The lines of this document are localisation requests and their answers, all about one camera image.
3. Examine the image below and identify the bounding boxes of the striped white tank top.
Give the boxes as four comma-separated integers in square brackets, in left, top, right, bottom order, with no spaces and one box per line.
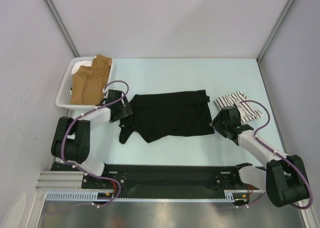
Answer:
[213,91,263,124]

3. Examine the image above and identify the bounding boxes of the black tank top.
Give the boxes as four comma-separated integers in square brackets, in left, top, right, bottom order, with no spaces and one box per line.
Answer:
[119,90,214,144]

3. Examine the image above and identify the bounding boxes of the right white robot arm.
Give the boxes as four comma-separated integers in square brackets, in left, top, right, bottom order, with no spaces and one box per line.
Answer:
[211,106,314,209]

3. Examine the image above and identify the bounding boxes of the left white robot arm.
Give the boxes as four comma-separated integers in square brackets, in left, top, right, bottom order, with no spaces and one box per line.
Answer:
[51,90,133,188]

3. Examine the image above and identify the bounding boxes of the brown tank top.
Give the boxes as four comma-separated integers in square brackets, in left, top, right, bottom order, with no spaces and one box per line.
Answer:
[69,54,113,105]

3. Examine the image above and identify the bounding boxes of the white plastic basket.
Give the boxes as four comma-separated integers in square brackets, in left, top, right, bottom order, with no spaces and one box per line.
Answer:
[55,56,114,110]

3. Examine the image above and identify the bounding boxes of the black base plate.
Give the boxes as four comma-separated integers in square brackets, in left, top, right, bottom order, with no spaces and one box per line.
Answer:
[51,163,263,200]

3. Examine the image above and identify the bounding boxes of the aluminium frame rail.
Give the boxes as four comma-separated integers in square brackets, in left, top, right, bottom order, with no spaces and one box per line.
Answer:
[35,171,84,191]

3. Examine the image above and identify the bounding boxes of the slotted cable duct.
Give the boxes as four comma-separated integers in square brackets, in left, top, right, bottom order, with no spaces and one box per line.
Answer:
[46,191,248,203]

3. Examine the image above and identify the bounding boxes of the left aluminium corner post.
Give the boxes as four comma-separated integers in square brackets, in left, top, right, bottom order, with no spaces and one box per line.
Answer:
[42,0,80,58]

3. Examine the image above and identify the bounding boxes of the aluminium corner post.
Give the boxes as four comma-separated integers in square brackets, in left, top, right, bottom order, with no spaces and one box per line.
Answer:
[42,0,80,58]
[256,0,297,65]

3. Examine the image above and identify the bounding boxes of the right aluminium corner post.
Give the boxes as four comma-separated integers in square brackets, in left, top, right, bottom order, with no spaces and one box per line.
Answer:
[256,0,297,65]

